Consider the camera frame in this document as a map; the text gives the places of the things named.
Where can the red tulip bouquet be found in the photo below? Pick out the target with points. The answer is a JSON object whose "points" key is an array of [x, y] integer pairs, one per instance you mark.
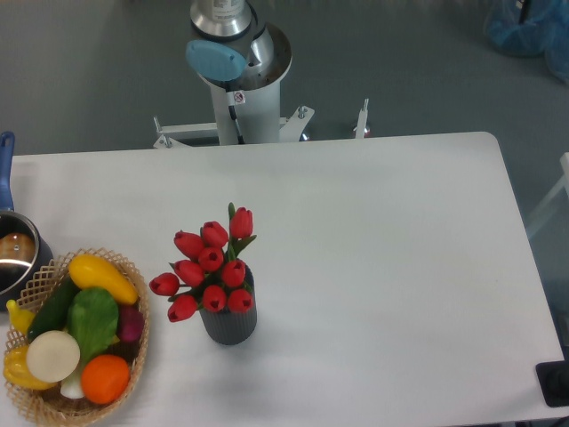
{"points": [[211, 277]]}

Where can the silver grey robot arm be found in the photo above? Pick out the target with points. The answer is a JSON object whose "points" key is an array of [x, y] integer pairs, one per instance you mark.
{"points": [[232, 47]]}

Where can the dark grey ribbed vase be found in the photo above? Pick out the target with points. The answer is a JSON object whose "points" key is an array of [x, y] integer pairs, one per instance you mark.
{"points": [[230, 328]]}

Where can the purple red onion toy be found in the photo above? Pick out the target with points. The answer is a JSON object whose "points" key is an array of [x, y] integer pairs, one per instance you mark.
{"points": [[130, 324]]}

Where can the yellow squash toy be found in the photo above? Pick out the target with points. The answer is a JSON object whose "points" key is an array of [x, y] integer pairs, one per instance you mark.
{"points": [[89, 271]]}

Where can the green lettuce leaf toy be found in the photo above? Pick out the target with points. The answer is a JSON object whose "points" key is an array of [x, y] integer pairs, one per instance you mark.
{"points": [[92, 322]]}

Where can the orange fruit toy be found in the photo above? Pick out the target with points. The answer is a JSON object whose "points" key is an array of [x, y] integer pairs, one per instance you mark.
{"points": [[105, 378]]}

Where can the dark green cucumber toy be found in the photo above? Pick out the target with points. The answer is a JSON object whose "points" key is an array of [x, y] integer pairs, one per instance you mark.
{"points": [[54, 311]]}

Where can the white round onion toy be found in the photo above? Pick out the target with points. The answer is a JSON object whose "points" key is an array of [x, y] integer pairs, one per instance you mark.
{"points": [[55, 357]]}

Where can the yellow banana toy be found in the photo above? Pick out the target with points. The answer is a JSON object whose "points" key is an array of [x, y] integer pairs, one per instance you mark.
{"points": [[20, 319]]}

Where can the woven wicker basket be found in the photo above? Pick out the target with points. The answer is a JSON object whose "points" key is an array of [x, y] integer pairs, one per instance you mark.
{"points": [[50, 408]]}

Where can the yellow bell pepper toy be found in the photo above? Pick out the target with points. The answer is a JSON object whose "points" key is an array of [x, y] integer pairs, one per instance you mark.
{"points": [[16, 371]]}

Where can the black device at table edge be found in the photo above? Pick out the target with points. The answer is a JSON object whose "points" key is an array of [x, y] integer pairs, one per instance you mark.
{"points": [[553, 380]]}

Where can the blue plastic bag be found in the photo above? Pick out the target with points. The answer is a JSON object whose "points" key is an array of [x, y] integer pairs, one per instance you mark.
{"points": [[531, 29]]}

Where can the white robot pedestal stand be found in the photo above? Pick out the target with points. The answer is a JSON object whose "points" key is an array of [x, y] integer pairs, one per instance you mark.
{"points": [[241, 117]]}

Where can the blue handled saucepan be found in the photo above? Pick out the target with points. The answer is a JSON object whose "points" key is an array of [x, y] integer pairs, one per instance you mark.
{"points": [[23, 251]]}

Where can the white frame at right edge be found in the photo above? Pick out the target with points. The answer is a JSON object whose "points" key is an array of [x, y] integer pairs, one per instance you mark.
{"points": [[549, 204]]}

